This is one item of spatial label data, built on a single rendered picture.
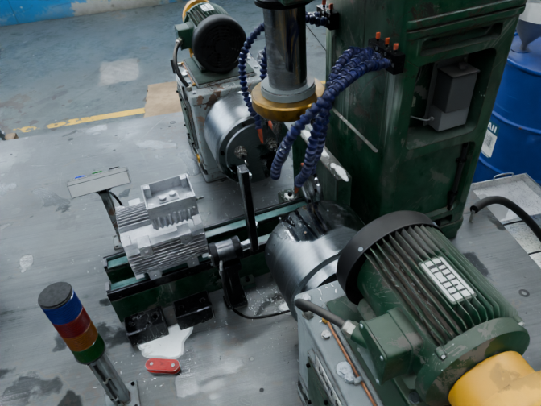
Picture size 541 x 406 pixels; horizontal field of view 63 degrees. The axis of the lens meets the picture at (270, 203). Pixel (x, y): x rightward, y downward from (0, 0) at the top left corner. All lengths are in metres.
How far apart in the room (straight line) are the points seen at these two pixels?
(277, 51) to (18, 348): 1.03
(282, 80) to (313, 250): 0.39
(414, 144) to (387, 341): 0.64
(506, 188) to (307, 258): 1.65
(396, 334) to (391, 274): 0.08
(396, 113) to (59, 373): 1.05
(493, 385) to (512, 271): 0.88
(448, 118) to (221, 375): 0.84
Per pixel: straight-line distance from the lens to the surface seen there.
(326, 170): 1.15
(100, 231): 1.64
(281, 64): 1.02
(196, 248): 1.17
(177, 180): 1.18
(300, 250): 0.94
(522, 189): 2.46
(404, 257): 0.66
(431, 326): 0.60
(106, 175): 1.39
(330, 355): 0.77
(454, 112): 1.18
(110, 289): 1.27
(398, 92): 1.02
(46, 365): 1.36
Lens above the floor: 1.83
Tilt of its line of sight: 41 degrees down
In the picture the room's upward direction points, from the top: 6 degrees counter-clockwise
